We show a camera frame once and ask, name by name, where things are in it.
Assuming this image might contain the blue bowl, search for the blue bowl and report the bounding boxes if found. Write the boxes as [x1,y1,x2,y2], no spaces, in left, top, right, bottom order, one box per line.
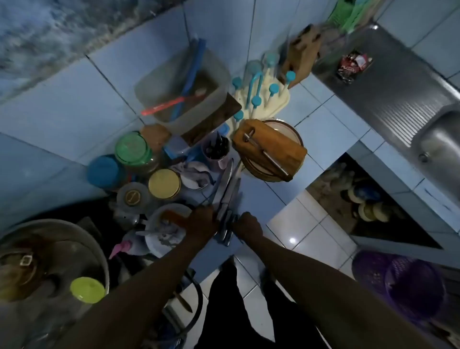
[354,185,381,202]

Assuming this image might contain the stainless steel sink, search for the stainless steel sink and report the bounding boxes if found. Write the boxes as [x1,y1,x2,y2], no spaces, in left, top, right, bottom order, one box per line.
[311,24,460,213]

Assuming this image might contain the wooden knife block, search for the wooden knife block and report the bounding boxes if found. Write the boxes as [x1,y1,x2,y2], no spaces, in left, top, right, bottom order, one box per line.
[280,23,322,89]

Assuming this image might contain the stack of yellow bowls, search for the stack of yellow bowls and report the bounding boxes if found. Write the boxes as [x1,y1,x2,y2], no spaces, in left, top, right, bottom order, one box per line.
[357,201,389,222]

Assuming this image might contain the lime green lid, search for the lime green lid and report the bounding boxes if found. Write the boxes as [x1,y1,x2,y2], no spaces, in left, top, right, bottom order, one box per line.
[70,277,106,304]

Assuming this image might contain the large glass pot lid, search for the large glass pot lid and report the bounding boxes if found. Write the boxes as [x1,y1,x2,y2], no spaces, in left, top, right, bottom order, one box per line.
[0,219,110,349]

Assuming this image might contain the round brown-rimmed plate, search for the round brown-rimmed plate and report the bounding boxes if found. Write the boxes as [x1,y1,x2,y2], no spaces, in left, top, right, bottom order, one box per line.
[238,118,305,183]

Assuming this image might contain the small wooden cutting board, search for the small wooden cutting board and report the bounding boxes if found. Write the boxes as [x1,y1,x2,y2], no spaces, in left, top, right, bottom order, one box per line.
[231,118,308,182]

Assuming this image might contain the translucent plastic container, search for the translucent plastic container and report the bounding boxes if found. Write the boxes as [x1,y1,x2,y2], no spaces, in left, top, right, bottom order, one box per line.
[135,47,230,136]

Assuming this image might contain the brown round lid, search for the brown round lid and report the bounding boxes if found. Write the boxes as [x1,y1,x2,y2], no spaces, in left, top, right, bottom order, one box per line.
[140,124,172,151]

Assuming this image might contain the red plastic utensil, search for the red plastic utensil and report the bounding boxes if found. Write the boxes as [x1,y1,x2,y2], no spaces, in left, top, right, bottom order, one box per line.
[140,90,207,116]

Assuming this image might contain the purple plastic basket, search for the purple plastic basket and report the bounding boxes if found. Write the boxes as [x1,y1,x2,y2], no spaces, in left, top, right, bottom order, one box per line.
[352,250,446,324]

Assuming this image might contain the blue plastic utensil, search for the blue plastic utensil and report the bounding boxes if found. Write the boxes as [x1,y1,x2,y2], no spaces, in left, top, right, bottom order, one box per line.
[171,37,207,121]

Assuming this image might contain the cream cup rack teal knobs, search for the cream cup rack teal knobs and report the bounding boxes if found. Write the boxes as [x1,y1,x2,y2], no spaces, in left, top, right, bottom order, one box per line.
[230,61,297,125]

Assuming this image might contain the gold lid jar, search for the gold lid jar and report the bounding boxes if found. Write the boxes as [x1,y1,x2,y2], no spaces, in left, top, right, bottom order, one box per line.
[148,169,182,200]

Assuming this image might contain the person's left hand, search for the person's left hand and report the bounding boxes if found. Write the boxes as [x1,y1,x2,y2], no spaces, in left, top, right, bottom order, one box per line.
[184,207,220,249]

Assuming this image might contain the green plastic basket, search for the green plastic basket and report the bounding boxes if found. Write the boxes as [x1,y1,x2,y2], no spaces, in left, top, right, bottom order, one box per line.
[325,0,383,35]

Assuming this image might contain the person's right forearm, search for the person's right forearm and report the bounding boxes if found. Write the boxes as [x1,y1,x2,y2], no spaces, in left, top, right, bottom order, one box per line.
[242,237,437,349]

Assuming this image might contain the pink-top bottle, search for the pink-top bottle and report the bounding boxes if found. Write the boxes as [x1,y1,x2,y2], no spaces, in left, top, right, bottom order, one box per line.
[109,230,148,259]

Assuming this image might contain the clear glass cup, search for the clear glass cup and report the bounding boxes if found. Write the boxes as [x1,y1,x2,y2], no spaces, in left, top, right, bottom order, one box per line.
[263,51,281,69]
[245,60,264,81]

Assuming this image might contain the clear lid jar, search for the clear lid jar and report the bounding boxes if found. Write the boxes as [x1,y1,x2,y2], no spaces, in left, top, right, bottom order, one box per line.
[116,182,151,216]

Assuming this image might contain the blue lid jar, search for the blue lid jar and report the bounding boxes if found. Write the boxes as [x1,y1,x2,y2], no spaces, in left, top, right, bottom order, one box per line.
[86,154,125,191]

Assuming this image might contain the clear cup with cutlery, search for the clear cup with cutlery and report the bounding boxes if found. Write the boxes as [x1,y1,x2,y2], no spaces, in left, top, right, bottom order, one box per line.
[201,133,230,172]

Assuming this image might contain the orange food piece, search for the orange food piece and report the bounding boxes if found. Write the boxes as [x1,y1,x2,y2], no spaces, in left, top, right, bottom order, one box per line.
[161,210,187,227]

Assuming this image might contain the person's left forearm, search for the person's left forearm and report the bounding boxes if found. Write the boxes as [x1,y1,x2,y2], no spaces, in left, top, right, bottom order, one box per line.
[64,237,213,349]

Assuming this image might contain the black-rimmed glass lid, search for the black-rimmed glass lid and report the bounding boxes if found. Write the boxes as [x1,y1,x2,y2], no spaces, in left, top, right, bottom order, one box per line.
[158,266,204,349]

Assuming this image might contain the green lid jar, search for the green lid jar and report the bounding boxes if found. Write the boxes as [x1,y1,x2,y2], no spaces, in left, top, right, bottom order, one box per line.
[115,131,159,173]

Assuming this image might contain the knives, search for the knives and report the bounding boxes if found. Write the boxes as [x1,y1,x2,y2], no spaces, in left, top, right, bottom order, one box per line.
[243,129,291,177]

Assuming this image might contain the person's black clothing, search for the person's black clothing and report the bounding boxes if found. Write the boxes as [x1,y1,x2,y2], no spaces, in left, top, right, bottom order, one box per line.
[195,257,328,349]

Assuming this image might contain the white plate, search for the white plate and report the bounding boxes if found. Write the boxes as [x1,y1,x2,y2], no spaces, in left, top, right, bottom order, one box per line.
[145,203,195,258]

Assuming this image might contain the red black sachet pack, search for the red black sachet pack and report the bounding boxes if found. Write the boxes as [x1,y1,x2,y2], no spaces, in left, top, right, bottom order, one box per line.
[336,50,373,85]

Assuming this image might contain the white bowl with cloth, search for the white bowl with cloth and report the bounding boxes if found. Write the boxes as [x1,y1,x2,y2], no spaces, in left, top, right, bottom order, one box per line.
[179,161,211,190]

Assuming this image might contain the person's right hand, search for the person's right hand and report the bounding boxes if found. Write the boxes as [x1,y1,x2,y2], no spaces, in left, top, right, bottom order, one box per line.
[231,212,264,247]

